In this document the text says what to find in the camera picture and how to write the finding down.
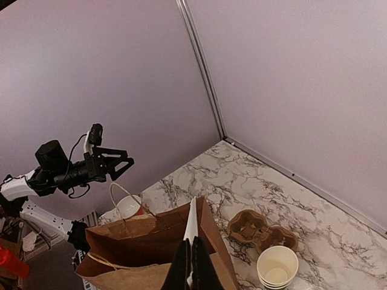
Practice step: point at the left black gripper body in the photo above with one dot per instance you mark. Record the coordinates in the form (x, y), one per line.
(56, 171)

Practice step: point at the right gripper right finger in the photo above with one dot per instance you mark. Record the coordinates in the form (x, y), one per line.
(204, 275)

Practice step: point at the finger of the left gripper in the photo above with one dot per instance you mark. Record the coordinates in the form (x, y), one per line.
(114, 153)
(117, 166)

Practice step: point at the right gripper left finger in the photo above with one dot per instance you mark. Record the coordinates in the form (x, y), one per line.
(180, 268)

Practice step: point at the brown paper bag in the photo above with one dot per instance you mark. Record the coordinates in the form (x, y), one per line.
(136, 253)

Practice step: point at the white sugar packet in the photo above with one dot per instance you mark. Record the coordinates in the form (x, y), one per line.
(191, 240)

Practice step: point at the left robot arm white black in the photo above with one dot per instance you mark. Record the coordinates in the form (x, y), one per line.
(15, 201)

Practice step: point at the orange white bowl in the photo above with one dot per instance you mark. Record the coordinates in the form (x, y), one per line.
(128, 207)

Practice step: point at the far cardboard cup carrier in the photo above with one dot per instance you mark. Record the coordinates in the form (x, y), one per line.
(249, 227)

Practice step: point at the stack of black paper cups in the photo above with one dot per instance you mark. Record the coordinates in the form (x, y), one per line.
(277, 267)

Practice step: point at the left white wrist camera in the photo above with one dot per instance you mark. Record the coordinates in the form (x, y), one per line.
(93, 138)

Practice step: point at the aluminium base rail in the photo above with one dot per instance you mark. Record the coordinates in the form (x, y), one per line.
(322, 194)

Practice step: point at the left aluminium frame post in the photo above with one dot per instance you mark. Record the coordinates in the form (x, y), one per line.
(203, 66)

